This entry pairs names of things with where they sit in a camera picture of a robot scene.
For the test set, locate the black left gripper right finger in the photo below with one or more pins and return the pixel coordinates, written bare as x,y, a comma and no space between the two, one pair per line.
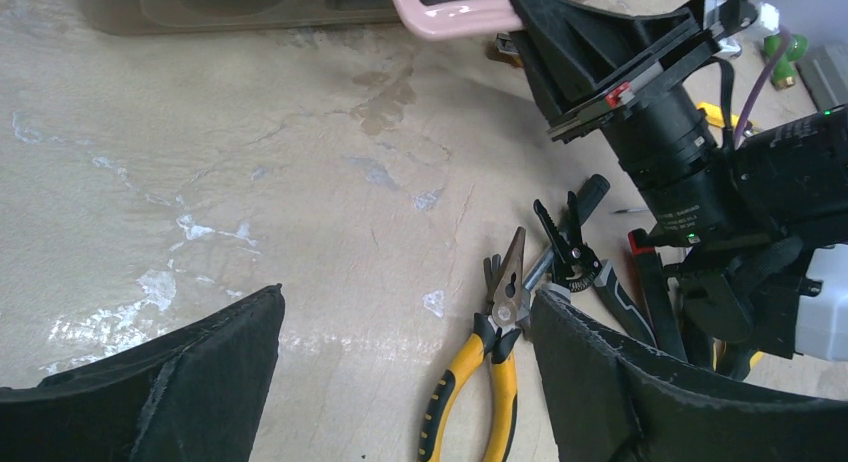
613,398

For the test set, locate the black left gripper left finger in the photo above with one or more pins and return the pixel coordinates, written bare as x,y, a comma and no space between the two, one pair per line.
194,394

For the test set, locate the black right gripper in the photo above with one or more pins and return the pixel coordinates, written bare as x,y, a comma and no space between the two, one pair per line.
572,52

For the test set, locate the beige plastic tool box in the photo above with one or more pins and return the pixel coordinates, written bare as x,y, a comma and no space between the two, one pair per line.
136,17

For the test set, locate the yellow black pliers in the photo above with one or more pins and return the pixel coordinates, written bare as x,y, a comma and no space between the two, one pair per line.
494,334

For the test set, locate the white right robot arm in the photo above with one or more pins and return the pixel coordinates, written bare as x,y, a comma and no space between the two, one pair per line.
763,218

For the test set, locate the red black folding tool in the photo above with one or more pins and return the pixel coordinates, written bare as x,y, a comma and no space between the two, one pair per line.
656,295

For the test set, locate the yellow black utility knife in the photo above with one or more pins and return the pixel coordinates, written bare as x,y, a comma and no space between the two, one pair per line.
502,49

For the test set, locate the black grey pruning shears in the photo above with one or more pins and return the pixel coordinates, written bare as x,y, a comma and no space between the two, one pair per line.
616,301

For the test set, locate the yellow black screwdriver large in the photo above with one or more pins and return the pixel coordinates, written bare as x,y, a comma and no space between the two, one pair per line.
734,361

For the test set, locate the green orange spray nozzle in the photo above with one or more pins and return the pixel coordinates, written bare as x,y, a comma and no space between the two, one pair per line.
784,74

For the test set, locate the grey sharpening stone block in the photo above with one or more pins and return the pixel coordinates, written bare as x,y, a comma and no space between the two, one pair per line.
823,71

